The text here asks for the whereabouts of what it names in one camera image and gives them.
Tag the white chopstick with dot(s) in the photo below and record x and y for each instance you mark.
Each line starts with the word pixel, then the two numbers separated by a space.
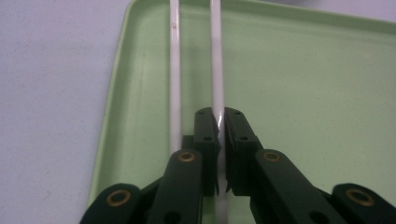
pixel 217 62
pixel 175 77

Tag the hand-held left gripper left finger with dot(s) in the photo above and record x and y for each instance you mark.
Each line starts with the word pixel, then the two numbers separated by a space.
pixel 207 149

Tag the pale green tray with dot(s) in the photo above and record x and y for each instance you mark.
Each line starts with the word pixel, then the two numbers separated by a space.
pixel 311 109

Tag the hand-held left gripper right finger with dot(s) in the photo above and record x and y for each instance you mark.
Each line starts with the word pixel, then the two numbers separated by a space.
pixel 239 155

